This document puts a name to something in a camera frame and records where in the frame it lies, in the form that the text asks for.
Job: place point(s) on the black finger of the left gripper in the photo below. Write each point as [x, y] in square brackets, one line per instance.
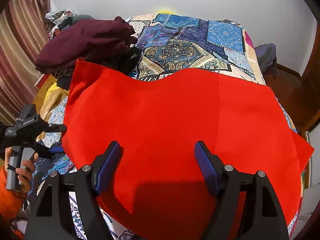
[55, 128]
[48, 152]

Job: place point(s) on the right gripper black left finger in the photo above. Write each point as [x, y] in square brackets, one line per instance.
[51, 216]

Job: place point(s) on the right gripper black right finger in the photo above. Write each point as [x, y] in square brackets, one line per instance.
[247, 206]

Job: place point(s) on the red jacket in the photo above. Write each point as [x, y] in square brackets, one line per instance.
[158, 190]

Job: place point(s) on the yellow orange blanket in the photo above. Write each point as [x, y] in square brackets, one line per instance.
[54, 96]

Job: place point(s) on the orange left sleeve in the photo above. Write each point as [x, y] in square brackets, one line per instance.
[11, 204]

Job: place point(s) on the red book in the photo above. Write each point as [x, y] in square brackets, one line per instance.
[40, 82]

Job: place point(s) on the dark patterned folded garment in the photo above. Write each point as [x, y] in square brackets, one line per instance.
[124, 63]

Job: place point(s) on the maroon folded garment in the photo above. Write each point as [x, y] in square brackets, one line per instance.
[89, 39]

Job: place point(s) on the pile of mixed clutter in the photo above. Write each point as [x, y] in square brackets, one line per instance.
[55, 19]

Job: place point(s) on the striped maroon curtain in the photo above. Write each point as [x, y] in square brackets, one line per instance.
[23, 35]

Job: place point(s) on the dark green cushion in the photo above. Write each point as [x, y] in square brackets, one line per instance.
[78, 18]

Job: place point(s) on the brown wooden door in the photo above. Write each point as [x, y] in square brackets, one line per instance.
[310, 82]

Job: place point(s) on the blue patchwork bedsheet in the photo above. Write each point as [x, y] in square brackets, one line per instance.
[171, 43]

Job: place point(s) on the yellow round object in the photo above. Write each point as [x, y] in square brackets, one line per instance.
[165, 12]

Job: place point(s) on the grey purple backpack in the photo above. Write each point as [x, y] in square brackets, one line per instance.
[266, 56]

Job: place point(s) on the colourful fleece blanket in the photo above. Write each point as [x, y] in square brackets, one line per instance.
[252, 59]

